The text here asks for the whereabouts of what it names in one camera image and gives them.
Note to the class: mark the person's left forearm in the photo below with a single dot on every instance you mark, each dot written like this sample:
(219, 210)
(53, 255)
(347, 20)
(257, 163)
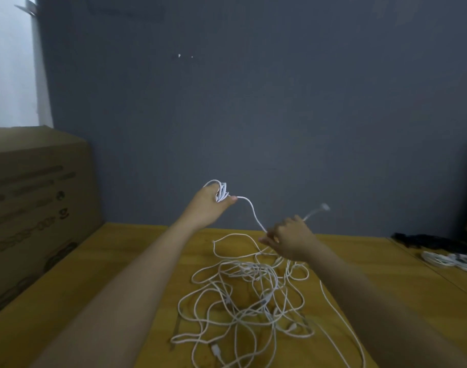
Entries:
(111, 302)

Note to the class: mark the person's right forearm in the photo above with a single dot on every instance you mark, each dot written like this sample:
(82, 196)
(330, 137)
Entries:
(387, 310)

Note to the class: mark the person's left hand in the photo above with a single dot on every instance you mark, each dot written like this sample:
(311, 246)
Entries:
(207, 207)

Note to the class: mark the person's right hand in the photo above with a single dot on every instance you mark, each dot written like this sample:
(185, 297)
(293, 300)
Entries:
(291, 240)

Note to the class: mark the plain brown cardboard box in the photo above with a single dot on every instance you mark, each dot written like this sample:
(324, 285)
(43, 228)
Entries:
(34, 203)

